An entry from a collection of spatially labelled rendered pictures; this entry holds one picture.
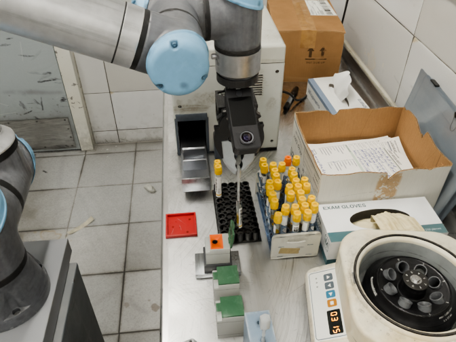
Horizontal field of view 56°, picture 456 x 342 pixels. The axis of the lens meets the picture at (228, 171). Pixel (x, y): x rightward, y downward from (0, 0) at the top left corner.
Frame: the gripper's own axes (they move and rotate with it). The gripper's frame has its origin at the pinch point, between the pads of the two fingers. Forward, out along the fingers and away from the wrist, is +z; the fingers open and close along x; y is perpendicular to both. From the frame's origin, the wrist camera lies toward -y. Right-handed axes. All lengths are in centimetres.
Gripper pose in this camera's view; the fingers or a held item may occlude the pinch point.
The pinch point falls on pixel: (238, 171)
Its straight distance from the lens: 83.3
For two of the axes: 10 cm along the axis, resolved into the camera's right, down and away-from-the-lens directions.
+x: -9.9, 0.8, -0.8
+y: -1.1, -6.4, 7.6
